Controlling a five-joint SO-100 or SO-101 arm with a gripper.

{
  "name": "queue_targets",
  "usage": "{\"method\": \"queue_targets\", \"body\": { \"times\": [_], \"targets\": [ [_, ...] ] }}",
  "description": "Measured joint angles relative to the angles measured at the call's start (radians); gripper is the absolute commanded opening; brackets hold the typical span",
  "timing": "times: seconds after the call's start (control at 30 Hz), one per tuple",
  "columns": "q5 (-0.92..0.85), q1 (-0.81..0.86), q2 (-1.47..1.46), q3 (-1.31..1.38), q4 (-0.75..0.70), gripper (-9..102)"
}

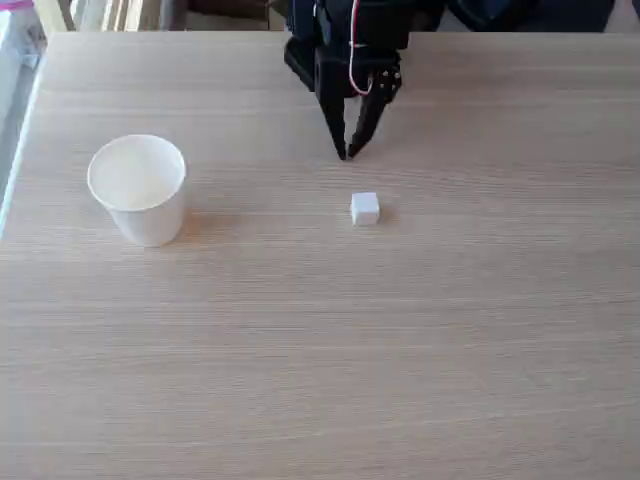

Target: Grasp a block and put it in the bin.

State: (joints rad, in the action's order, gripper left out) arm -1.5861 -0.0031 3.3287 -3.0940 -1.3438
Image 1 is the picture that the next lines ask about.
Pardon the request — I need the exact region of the white cube block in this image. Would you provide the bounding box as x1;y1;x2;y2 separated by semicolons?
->
350;191;381;227

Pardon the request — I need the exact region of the dark blue chair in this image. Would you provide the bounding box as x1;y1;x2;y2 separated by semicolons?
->
439;0;617;34

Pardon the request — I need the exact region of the white paper cup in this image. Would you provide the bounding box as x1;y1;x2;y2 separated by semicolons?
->
86;133;188;248

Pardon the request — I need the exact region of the clear plastic bag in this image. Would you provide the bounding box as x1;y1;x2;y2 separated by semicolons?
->
0;0;49;71

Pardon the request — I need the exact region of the red and white cable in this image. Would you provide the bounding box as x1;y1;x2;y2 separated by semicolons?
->
346;0;374;98

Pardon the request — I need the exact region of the light wooden chair frame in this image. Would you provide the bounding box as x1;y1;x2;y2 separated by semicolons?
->
33;0;77;34

